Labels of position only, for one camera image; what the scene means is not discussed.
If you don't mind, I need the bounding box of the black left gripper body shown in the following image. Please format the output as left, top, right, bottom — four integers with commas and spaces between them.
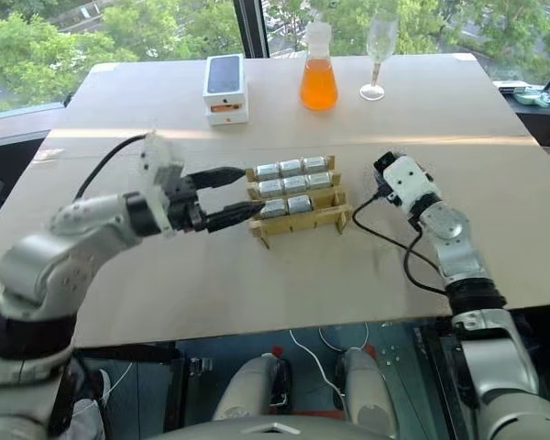
161, 170, 208, 234

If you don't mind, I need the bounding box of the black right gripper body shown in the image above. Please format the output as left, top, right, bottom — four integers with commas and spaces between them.
375, 170, 402, 207

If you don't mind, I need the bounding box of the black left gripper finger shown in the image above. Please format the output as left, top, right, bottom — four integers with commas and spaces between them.
186, 166, 249, 191
203, 201, 264, 233

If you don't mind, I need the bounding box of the small black cube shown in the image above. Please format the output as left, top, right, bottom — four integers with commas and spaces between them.
374, 151, 398, 175

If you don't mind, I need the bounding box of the wooden slotted rack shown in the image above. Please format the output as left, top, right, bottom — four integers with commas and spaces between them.
245, 154, 354, 251

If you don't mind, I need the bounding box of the white phone box with picture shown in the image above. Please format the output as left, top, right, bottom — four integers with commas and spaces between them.
202, 53, 248, 116

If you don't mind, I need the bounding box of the glass flask with orange liquid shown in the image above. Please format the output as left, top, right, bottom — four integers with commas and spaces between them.
299, 21, 340, 113

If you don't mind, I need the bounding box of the clear champagne glass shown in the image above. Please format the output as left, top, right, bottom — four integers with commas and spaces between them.
358, 10, 401, 103

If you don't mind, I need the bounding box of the teal plastic item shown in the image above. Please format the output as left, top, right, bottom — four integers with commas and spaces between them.
514, 88, 550, 110

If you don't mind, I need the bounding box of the grey rounded leg shell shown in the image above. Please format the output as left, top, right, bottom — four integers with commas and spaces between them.
210, 356, 277, 424
342, 346, 399, 437

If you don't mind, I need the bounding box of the black table leg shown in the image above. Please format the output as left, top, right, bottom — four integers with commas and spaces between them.
412, 320, 464, 440
163, 343, 204, 435

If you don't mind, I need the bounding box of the grey robot torso top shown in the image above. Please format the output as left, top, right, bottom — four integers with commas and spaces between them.
159, 413, 396, 440

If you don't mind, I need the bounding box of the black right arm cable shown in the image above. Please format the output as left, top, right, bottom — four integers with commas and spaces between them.
351, 189, 449, 295

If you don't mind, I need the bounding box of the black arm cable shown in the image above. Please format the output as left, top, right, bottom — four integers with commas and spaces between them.
71, 132, 149, 203
351, 189, 449, 295

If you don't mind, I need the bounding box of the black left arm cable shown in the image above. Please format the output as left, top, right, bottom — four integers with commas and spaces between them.
71, 132, 149, 203

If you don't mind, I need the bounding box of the black window frame pillar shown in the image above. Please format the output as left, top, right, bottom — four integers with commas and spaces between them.
233, 0, 270, 61

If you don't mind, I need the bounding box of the white cable under table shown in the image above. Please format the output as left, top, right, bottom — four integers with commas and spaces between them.
288, 322, 371, 401

